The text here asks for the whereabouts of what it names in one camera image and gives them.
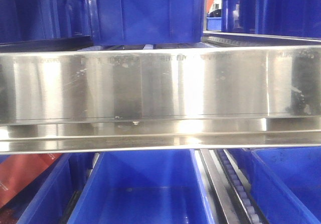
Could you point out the roller track strip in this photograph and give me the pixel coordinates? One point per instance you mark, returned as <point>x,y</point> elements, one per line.
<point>239,190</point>

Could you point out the upper left dark blue bin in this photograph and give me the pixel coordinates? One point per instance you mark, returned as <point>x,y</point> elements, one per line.
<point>32,20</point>

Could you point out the dark blue bin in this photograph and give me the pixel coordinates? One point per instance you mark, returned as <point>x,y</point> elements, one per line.
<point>299,18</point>
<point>32,20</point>

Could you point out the upper right dark blue bin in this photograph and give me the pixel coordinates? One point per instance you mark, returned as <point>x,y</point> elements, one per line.
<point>299,18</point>

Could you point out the red packet in bin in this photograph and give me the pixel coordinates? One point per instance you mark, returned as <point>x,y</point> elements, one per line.
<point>18,171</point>

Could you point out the lower metal divider rail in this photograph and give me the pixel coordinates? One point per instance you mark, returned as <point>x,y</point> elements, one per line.
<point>224,208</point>

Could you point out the stainless steel shelf front rail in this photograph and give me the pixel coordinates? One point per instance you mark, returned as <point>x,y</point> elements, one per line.
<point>160,99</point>

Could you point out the upper shelf metal rail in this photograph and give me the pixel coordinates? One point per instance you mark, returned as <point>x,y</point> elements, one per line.
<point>222,39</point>

